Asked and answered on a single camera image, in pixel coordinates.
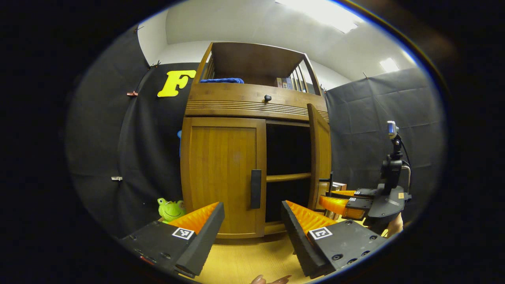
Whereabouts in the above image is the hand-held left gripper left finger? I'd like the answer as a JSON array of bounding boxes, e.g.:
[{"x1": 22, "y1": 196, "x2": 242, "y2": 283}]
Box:
[{"x1": 118, "y1": 202, "x2": 225, "y2": 278}]

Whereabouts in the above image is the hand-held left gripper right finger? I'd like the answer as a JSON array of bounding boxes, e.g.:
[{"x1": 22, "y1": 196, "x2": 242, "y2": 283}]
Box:
[{"x1": 280, "y1": 200, "x2": 389, "y2": 279}]

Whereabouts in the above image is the wooden shoe cabinet door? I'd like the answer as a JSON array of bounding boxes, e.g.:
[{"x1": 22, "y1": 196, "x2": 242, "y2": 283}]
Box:
[
  {"x1": 307, "y1": 103, "x2": 334, "y2": 215},
  {"x1": 180, "y1": 117, "x2": 267, "y2": 239}
]

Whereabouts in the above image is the wooden double-door shoe cabinet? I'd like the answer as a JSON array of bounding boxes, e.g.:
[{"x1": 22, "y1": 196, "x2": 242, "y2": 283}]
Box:
[{"x1": 180, "y1": 41, "x2": 332, "y2": 239}]

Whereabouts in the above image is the green frog plush toy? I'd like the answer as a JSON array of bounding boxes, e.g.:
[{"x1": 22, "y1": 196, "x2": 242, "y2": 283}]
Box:
[{"x1": 157, "y1": 198, "x2": 187, "y2": 224}]

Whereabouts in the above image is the black backdrop cloth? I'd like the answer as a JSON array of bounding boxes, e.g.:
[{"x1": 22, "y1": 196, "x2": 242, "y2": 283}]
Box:
[
  {"x1": 324, "y1": 68, "x2": 446, "y2": 225},
  {"x1": 65, "y1": 26, "x2": 198, "y2": 239}
]

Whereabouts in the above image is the small ceiling light panel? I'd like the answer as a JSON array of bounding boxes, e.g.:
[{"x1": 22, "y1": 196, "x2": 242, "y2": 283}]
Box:
[{"x1": 380, "y1": 58, "x2": 400, "y2": 73}]

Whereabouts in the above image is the row of small books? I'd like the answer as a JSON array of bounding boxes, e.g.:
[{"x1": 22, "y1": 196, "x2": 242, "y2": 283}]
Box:
[{"x1": 275, "y1": 77, "x2": 306, "y2": 92}]

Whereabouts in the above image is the large ceiling light panel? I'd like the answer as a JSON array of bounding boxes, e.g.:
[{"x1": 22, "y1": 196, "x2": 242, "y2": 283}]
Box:
[{"x1": 275, "y1": 0, "x2": 359, "y2": 34}]

